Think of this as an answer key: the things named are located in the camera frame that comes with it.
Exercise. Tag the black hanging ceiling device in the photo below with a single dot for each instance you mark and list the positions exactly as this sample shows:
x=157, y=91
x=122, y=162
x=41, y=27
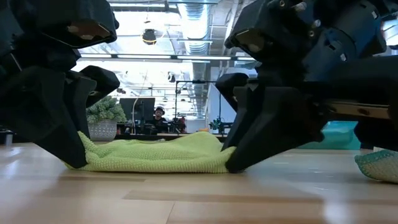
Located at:
x=149, y=36

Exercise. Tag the black computer monitor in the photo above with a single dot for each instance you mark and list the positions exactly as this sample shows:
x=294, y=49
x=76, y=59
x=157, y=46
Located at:
x=140, y=109

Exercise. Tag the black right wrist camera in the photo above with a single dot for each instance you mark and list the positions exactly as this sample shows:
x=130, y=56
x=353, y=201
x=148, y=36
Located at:
x=264, y=28

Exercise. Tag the mint green microfiber towel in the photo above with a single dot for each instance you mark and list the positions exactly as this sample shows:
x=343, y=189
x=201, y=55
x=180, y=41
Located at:
x=379, y=166

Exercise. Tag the teal translucent plastic bin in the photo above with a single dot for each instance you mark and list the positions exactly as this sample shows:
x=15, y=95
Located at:
x=335, y=137

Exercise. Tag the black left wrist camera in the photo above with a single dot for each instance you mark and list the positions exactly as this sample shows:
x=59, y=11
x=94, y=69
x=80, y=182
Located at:
x=77, y=25

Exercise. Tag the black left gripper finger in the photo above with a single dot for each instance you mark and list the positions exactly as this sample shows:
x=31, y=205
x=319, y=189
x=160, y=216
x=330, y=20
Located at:
x=46, y=118
x=104, y=82

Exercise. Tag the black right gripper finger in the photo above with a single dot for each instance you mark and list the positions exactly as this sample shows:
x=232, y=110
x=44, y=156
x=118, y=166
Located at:
x=273, y=124
x=231, y=90

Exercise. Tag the lime green microfiber towel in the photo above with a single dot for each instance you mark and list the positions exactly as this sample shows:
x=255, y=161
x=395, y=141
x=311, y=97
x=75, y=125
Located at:
x=155, y=155

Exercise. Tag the black aluminium table frame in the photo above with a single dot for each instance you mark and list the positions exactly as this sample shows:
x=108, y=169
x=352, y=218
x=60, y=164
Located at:
x=174, y=136

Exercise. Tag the person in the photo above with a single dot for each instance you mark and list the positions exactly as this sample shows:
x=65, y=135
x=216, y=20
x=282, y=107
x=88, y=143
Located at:
x=159, y=119

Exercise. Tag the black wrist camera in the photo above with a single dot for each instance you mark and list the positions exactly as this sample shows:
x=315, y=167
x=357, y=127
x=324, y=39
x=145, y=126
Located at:
x=77, y=25
x=264, y=28

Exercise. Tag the artificial plant in white pot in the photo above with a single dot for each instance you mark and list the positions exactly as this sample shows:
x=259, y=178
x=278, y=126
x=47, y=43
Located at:
x=105, y=118

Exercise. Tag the small green desk plant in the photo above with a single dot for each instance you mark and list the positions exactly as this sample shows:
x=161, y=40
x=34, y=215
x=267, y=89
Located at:
x=214, y=124

